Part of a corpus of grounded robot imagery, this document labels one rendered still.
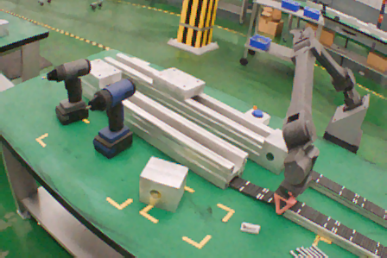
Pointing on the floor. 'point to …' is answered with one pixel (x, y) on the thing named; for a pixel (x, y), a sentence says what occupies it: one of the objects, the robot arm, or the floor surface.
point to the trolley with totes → (256, 43)
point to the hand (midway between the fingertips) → (285, 204)
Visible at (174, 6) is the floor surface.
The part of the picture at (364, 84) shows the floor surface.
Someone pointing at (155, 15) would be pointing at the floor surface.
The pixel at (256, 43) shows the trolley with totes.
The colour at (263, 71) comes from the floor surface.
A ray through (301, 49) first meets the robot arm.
